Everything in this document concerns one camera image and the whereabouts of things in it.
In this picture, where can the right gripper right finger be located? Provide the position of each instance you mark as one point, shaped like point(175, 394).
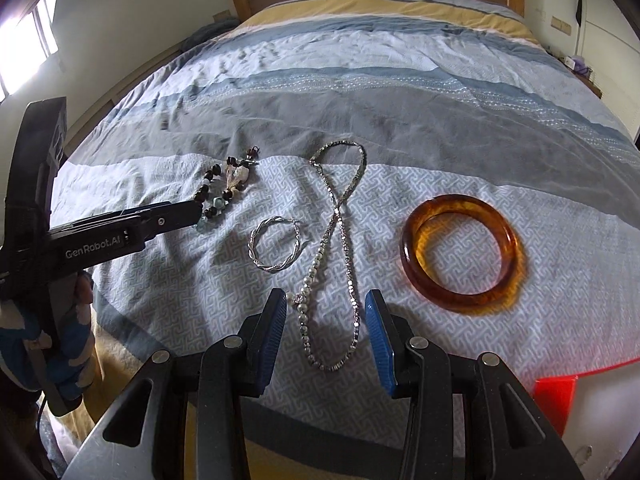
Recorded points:
point(389, 334)

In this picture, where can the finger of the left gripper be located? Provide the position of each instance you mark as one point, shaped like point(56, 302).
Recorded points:
point(156, 218)

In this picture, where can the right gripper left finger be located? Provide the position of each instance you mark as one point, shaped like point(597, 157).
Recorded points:
point(262, 335)

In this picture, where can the amber resin bangle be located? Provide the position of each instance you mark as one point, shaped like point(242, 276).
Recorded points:
point(459, 254)

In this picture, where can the red white jewelry box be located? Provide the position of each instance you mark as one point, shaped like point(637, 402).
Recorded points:
point(595, 413)

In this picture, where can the left gloved hand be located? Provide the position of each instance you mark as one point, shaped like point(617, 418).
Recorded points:
point(68, 350)

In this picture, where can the striped bed duvet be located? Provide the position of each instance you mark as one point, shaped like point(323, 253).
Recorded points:
point(360, 109)

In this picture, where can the dark clothes beside bed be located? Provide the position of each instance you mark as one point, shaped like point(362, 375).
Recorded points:
point(208, 32)

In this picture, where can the bright window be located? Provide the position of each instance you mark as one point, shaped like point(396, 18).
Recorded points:
point(25, 45)

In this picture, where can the wooden nightstand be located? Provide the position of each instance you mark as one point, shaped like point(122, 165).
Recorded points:
point(588, 82)

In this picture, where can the purple tissue box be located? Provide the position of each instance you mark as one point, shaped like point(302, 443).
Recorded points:
point(579, 66)

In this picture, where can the white sliding wardrobe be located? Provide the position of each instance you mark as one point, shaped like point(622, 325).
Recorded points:
point(611, 48)

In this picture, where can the wall switch plate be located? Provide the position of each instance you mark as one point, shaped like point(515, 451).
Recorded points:
point(561, 26)

